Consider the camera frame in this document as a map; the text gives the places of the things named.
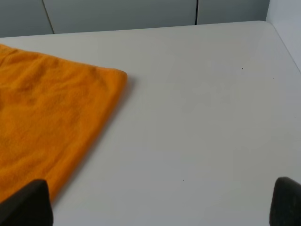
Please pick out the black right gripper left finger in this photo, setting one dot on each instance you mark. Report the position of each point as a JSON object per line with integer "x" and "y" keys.
{"x": 29, "y": 206}

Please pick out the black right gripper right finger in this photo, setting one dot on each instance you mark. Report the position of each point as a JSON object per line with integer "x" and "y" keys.
{"x": 285, "y": 207}

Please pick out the orange terry towel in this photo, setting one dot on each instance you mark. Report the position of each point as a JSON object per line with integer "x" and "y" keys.
{"x": 51, "y": 112}

